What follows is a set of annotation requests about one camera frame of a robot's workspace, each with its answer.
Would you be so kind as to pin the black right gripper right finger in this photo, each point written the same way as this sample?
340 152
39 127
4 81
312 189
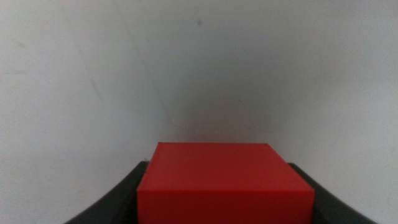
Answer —
329 208

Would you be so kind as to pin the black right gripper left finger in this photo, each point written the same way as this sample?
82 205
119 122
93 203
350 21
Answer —
119 205

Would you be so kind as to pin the red cube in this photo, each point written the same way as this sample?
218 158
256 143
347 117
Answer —
224 186

